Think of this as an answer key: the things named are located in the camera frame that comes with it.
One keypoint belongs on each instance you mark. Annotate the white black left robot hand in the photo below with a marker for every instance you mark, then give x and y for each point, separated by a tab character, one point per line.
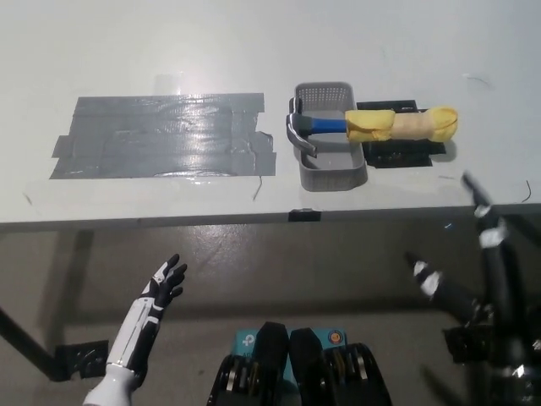
141	330

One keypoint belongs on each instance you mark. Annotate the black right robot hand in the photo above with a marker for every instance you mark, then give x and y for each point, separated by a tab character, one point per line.
501	279

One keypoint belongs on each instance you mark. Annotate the blue hammer with yellow wrap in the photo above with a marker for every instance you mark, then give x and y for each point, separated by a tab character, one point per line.
372	124

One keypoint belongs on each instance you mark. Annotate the gray perforated plastic container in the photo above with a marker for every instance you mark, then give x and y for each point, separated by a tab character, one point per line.
334	165

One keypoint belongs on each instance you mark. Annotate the black table leg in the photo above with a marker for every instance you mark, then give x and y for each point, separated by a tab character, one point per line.
29	344

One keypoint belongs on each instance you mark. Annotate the gray duct tape patch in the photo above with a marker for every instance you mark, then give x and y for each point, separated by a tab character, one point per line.
160	139

